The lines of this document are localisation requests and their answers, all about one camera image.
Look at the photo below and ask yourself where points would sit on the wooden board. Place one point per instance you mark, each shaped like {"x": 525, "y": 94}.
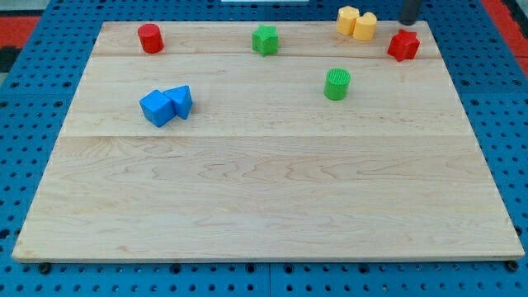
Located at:
{"x": 266, "y": 168}

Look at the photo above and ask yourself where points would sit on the blue cube block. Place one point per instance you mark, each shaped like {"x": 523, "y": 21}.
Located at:
{"x": 157, "y": 108}

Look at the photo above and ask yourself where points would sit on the green cylinder block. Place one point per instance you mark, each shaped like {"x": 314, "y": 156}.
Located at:
{"x": 337, "y": 82}

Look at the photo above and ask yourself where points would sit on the green star block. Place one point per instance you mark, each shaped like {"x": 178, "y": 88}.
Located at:
{"x": 265, "y": 40}

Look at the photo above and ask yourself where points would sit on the yellow heart block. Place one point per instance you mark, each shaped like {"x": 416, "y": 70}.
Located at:
{"x": 365, "y": 27}

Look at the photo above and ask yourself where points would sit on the yellow hexagon block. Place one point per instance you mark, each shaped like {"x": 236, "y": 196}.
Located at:
{"x": 346, "y": 19}

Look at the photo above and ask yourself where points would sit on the red cylinder block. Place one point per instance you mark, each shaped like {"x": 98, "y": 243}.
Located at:
{"x": 150, "y": 38}

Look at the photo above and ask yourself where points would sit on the dark cylindrical robot pusher tip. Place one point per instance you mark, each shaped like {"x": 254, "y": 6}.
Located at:
{"x": 409, "y": 12}

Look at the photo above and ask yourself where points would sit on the blue triangle block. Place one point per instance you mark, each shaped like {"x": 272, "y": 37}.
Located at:
{"x": 181, "y": 100}

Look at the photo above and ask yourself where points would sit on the red star block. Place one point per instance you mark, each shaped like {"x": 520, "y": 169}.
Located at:
{"x": 404, "y": 45}

